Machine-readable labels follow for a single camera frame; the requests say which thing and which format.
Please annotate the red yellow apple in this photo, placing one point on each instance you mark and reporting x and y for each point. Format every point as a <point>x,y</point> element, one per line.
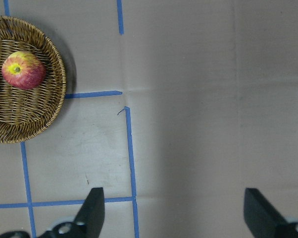
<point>23,70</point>

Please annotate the round wicker basket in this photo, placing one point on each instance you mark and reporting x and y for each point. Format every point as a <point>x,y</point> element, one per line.
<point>25,114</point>

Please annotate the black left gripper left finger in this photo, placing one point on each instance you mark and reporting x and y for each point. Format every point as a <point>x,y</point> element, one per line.
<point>87,223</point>

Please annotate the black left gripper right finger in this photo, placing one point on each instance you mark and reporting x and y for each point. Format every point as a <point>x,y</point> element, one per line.
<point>264,220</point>

